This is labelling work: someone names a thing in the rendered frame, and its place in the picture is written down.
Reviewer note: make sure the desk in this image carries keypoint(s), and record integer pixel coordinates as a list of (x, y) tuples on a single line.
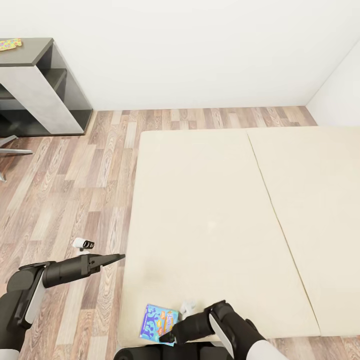
[(37, 75)]

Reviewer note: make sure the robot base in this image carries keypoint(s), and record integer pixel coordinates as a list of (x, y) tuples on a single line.
[(194, 350)]

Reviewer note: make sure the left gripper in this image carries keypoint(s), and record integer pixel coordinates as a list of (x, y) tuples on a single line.
[(84, 266)]

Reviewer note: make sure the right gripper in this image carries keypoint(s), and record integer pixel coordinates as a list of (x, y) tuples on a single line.
[(183, 331)]

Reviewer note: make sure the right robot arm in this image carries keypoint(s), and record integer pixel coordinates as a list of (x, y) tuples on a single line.
[(239, 335)]

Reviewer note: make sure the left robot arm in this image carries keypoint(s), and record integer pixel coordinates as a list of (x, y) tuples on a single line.
[(26, 289)]

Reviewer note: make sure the swivel chair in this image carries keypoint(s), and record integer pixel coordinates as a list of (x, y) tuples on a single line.
[(2, 150)]

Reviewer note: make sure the board game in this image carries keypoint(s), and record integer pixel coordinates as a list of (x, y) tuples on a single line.
[(158, 321)]

